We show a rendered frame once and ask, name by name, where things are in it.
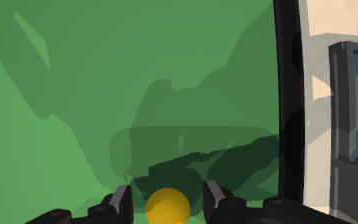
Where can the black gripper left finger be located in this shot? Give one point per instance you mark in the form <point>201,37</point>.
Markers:
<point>116,208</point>

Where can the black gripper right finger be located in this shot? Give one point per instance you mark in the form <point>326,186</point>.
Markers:
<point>276,210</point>

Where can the yellow ball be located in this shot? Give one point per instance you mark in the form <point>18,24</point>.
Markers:
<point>167,206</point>

